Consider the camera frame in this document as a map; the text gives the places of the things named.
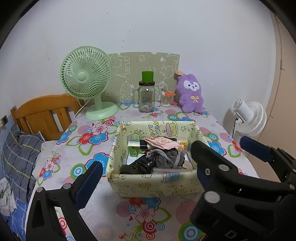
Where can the white crumpled cloth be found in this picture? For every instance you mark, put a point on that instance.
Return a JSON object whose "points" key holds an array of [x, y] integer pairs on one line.
{"points": [[7, 200]]}

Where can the yellow bear tissue pack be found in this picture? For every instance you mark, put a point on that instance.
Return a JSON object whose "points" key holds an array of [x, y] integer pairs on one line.
{"points": [[183, 146]]}

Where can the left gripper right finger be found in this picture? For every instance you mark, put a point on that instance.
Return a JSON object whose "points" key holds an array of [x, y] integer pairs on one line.
{"points": [[239, 207]]}

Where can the green cup on jar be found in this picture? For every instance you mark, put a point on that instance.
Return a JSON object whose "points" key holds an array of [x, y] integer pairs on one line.
{"points": [[147, 76]]}

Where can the pink cartoon towel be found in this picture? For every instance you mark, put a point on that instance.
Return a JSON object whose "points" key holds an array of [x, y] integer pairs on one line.
{"points": [[162, 143]]}

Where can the purple plush bunny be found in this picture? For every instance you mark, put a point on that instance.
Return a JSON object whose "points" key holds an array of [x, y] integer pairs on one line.
{"points": [[190, 94]]}

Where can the green desk fan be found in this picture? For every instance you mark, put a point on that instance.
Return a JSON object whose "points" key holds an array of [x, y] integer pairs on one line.
{"points": [[85, 74]]}

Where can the cotton swab jar orange lid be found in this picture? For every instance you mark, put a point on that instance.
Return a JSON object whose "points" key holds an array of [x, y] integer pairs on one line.
{"points": [[166, 97]]}

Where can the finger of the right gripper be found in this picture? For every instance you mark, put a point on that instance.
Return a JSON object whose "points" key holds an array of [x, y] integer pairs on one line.
{"points": [[282, 163]]}

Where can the black plastic bag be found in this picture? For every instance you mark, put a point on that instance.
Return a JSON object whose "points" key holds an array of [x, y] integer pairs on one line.
{"points": [[142, 165]]}

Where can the grey plaid pillow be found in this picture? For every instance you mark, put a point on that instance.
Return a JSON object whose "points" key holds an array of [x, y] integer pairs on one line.
{"points": [[20, 152]]}

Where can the glass mason jar mug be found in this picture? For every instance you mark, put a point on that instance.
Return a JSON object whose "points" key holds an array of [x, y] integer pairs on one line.
{"points": [[144, 96]]}

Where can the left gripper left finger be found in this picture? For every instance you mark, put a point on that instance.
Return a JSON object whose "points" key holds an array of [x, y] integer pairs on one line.
{"points": [[43, 222]]}

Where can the floral tablecloth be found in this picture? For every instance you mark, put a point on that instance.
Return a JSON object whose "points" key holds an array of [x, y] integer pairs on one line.
{"points": [[110, 216]]}

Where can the white standing fan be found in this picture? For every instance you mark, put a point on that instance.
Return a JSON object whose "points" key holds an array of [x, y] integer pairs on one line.
{"points": [[245, 119]]}

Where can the blue bed sheet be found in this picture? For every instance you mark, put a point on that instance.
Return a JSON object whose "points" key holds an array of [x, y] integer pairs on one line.
{"points": [[16, 221]]}

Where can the yellow cartoon storage box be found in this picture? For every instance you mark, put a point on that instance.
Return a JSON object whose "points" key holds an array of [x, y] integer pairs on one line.
{"points": [[152, 185]]}

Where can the grey scrunchie bundle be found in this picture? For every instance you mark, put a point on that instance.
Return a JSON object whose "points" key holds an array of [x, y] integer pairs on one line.
{"points": [[166, 159]]}

